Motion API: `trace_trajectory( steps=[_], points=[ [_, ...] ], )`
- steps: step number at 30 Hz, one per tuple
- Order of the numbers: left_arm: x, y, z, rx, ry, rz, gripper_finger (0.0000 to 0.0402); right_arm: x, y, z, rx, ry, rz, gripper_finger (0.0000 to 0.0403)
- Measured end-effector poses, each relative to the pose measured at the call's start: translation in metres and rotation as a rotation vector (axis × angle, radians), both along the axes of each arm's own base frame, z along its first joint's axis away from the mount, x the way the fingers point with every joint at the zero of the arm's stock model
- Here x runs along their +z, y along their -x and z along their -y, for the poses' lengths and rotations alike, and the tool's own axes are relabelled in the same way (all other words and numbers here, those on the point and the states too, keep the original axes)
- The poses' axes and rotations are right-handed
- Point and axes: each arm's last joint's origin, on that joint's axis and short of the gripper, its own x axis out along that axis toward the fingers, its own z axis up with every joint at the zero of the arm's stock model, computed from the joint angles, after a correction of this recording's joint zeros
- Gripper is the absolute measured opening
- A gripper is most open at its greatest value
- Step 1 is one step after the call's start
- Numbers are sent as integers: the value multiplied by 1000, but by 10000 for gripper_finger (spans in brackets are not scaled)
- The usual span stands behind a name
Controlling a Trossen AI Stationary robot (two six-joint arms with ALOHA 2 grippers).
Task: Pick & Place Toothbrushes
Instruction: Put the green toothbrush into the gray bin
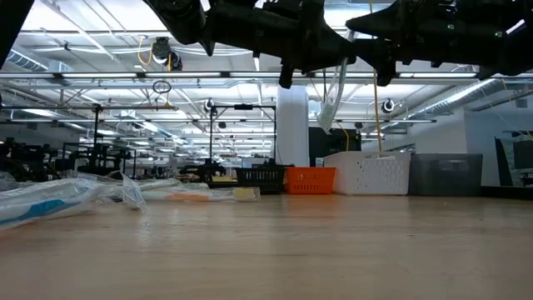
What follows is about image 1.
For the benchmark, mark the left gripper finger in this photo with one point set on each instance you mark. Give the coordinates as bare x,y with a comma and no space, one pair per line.
286,77
329,50

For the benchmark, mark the white building pillar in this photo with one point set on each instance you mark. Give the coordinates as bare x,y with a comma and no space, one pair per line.
291,125

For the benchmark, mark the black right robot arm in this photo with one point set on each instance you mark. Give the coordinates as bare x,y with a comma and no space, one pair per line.
518,37

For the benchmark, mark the dark wall monitor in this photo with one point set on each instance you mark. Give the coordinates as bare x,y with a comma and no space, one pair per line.
522,154

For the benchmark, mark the silver ventilation duct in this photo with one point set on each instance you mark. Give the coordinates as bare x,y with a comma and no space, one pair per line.
458,98

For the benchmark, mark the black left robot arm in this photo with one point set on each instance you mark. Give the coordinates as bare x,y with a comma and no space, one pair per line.
183,21

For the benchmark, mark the orange slotted plastic basket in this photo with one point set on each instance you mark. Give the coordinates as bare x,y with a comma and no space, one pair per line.
310,181

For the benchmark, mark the black slotted plastic basket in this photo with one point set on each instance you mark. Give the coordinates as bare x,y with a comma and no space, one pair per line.
261,178

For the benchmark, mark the black camera rig frame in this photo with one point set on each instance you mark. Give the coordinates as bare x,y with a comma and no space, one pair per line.
211,137
96,141

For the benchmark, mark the long ceiling light strip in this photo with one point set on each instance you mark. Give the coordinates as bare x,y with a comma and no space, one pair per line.
183,75

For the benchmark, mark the white perforated plastic basket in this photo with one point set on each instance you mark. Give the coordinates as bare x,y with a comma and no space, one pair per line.
366,175

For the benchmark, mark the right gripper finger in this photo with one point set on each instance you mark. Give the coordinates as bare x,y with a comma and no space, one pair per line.
379,23
381,58

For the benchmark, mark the black dome camera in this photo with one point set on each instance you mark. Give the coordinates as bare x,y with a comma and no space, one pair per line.
387,106
209,106

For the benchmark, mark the black cabinet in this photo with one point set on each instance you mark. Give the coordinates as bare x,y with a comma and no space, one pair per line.
329,146

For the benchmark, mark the green white bagged toothbrush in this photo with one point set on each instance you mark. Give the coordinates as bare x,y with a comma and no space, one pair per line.
160,184

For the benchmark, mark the distant black robot station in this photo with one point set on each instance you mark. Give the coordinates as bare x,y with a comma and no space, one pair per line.
25,160
204,171

